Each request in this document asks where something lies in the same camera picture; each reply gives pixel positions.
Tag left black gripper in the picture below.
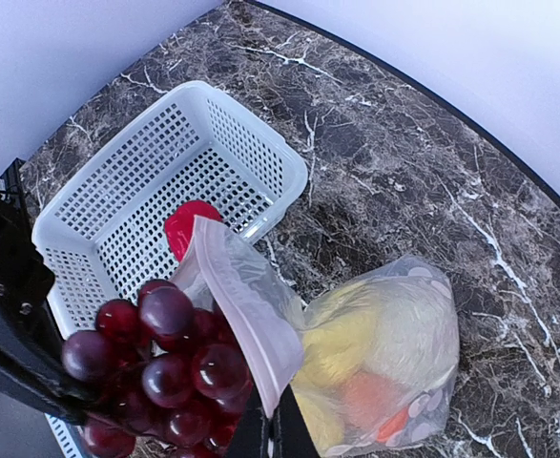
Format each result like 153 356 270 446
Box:
0 191 95 425

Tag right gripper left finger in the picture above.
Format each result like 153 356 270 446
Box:
224 390 271 458

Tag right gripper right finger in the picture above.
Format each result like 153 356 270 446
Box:
271 385 319 458

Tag yellow toy fruit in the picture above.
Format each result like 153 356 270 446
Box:
294 390 345 456
295 307 378 388

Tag orange toy pumpkin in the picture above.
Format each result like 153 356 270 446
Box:
342 372 408 444

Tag dark red toy grapes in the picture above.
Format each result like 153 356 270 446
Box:
61 279 253 457

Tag clear zip top bag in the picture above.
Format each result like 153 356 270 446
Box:
173 216 460 457

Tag white plastic basket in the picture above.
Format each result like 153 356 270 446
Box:
32 81 308 337

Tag white toy cauliflower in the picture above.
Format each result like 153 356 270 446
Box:
364 277 460 390

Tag red toy bell pepper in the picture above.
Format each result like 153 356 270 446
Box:
164 200 223 262

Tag white slotted cable duct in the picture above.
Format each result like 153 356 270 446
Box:
45 414 90 458

